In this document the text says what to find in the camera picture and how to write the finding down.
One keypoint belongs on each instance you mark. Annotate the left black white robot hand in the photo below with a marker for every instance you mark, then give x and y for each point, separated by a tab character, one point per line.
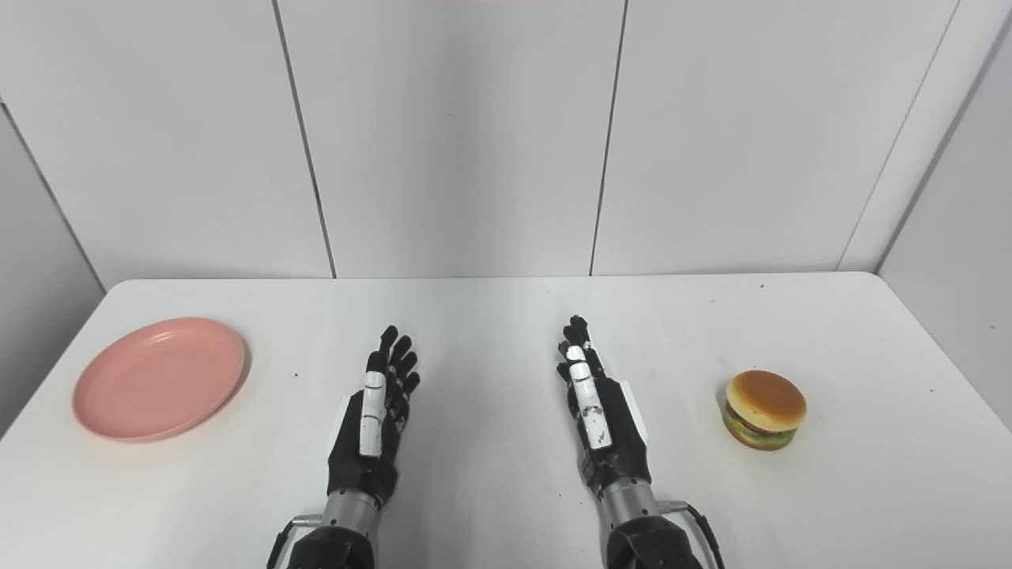
368	427

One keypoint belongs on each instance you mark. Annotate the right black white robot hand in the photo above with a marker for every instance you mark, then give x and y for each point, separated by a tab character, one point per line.
601	427

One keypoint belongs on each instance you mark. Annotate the toy hamburger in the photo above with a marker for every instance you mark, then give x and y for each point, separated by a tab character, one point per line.
764	409

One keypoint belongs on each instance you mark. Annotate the pink round plate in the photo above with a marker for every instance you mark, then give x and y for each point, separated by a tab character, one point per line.
160	378

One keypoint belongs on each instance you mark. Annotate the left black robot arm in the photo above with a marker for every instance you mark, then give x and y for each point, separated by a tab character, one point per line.
340	533

